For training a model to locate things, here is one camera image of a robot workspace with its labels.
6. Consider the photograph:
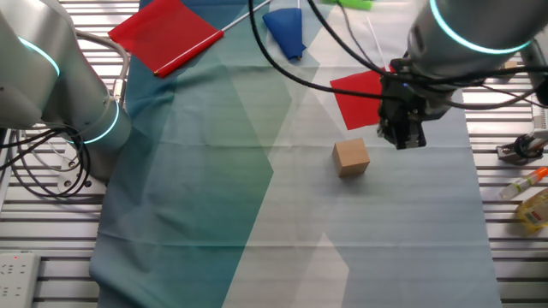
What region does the teal and white tablecloth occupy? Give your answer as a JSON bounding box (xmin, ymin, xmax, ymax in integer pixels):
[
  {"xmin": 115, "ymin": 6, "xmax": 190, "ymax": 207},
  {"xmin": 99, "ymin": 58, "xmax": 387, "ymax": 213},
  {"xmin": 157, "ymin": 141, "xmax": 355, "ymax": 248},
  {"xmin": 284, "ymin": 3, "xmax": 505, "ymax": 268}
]
[{"xmin": 88, "ymin": 0, "xmax": 503, "ymax": 308}]

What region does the white ribbed plastic part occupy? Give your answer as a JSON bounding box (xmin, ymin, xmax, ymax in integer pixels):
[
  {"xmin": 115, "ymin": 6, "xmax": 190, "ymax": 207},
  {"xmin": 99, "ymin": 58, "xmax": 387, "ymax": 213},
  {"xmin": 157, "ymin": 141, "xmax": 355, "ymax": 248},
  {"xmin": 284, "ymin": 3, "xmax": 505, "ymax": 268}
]
[{"xmin": 530, "ymin": 96, "xmax": 548, "ymax": 132}]

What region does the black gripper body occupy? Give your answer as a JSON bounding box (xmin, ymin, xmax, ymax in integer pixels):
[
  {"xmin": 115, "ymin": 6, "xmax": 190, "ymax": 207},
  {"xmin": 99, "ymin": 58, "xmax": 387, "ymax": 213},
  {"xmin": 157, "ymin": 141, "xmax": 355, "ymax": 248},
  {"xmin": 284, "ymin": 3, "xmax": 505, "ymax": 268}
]
[{"xmin": 378, "ymin": 76, "xmax": 430, "ymax": 129}]

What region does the black base cable bundle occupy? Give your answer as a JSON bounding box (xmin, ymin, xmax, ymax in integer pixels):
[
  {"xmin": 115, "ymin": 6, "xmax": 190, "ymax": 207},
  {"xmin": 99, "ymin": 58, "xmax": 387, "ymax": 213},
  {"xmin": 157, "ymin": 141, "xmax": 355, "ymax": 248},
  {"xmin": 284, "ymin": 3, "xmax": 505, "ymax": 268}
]
[{"xmin": 0, "ymin": 123, "xmax": 93, "ymax": 200}]

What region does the small wooden block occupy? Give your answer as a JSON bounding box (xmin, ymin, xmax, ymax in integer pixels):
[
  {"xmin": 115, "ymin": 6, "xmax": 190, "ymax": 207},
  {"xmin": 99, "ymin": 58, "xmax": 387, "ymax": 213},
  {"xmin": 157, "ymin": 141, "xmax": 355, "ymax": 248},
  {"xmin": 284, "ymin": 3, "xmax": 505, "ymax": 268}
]
[{"xmin": 331, "ymin": 137, "xmax": 372, "ymax": 179}]

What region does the yellow liquid bottle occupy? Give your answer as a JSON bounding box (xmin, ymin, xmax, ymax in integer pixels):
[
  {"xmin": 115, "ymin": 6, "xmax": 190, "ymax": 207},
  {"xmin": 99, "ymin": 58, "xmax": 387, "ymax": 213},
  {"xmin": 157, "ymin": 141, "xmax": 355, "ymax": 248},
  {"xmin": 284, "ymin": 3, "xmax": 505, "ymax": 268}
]
[{"xmin": 515, "ymin": 187, "xmax": 548, "ymax": 234}]

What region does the grey base hose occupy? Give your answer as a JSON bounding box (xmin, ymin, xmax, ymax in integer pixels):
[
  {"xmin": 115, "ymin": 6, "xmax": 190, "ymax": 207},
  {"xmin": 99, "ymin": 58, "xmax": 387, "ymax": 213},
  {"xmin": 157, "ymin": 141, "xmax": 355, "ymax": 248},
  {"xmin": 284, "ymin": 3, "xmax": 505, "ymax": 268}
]
[{"xmin": 72, "ymin": 29, "xmax": 132, "ymax": 109}]

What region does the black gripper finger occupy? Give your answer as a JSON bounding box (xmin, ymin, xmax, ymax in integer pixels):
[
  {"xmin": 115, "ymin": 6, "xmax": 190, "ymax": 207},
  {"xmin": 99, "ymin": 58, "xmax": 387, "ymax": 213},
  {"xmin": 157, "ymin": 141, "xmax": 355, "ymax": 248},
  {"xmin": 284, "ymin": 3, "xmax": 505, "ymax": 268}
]
[
  {"xmin": 392, "ymin": 119, "xmax": 427, "ymax": 151},
  {"xmin": 377, "ymin": 116, "xmax": 399, "ymax": 149}
]

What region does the wrist camera with grey bracket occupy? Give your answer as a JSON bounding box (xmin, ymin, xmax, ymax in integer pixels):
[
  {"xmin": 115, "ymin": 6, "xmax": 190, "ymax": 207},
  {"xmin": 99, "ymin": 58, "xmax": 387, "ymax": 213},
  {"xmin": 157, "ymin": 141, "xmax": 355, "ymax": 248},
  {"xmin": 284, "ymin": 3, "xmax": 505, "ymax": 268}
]
[{"xmin": 421, "ymin": 92, "xmax": 453, "ymax": 123}]

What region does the white power strip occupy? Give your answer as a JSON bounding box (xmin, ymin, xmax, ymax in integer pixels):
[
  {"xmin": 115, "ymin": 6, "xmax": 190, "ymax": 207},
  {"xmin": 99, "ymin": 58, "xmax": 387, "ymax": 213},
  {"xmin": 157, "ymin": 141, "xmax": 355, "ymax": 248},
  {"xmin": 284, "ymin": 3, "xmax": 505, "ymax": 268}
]
[{"xmin": 0, "ymin": 252, "xmax": 42, "ymax": 308}]

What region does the metal clamp with black knob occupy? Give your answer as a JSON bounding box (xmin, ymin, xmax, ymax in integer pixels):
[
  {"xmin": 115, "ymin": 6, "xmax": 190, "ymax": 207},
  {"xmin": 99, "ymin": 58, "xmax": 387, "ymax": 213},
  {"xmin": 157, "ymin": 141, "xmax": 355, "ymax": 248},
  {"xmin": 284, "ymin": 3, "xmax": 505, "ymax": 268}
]
[{"xmin": 496, "ymin": 127, "xmax": 548, "ymax": 166}]

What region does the small red flag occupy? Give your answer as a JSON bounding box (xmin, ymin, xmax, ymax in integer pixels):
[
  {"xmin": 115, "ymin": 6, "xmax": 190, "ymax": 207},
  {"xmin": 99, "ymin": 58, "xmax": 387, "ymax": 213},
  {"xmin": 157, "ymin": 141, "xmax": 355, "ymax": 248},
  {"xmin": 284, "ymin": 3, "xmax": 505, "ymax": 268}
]
[{"xmin": 329, "ymin": 16, "xmax": 398, "ymax": 132}]

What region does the green flag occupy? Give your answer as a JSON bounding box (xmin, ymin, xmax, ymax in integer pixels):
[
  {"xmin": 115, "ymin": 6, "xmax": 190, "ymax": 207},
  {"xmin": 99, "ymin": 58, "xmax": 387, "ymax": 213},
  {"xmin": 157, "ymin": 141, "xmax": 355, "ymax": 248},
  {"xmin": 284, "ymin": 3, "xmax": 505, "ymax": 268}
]
[{"xmin": 320, "ymin": 0, "xmax": 374, "ymax": 12}]

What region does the blue flag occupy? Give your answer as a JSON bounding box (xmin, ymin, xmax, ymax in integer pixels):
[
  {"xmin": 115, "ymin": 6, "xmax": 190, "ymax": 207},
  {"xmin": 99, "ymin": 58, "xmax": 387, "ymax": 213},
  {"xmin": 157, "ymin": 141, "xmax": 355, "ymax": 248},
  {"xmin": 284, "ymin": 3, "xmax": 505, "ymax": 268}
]
[{"xmin": 261, "ymin": 0, "xmax": 307, "ymax": 62}]

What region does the large red flag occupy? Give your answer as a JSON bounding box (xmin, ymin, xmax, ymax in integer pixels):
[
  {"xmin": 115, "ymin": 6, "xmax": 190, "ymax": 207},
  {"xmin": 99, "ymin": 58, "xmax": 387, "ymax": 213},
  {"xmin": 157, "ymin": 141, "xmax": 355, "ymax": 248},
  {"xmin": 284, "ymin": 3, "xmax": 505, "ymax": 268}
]
[{"xmin": 107, "ymin": 0, "xmax": 273, "ymax": 80}]

